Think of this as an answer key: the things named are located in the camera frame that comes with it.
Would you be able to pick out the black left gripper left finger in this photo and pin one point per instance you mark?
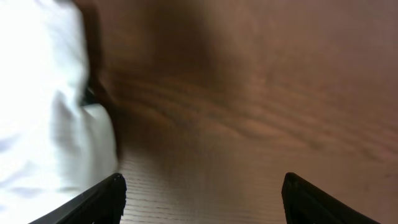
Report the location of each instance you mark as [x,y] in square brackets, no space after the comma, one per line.
[103,203]

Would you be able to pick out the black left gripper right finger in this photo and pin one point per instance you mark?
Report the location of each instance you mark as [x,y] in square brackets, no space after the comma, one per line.
[304,203]

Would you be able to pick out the white folded garment on left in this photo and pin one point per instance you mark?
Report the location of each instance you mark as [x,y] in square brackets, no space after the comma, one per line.
[55,143]

